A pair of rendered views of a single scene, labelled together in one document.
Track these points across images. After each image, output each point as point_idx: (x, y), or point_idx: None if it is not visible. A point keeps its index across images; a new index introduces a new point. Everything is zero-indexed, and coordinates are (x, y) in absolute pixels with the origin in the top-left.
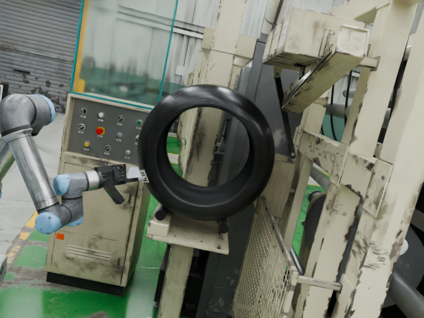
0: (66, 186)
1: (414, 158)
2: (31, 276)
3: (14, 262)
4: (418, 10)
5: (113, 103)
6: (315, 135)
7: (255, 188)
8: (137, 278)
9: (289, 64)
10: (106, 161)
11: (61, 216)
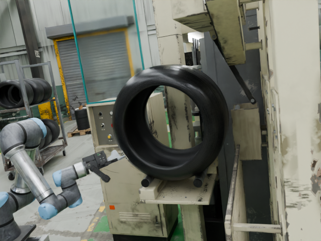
0: (59, 179)
1: (298, 79)
2: (104, 238)
3: (93, 229)
4: None
5: None
6: (264, 77)
7: (212, 142)
8: (180, 227)
9: (211, 25)
10: None
11: (55, 203)
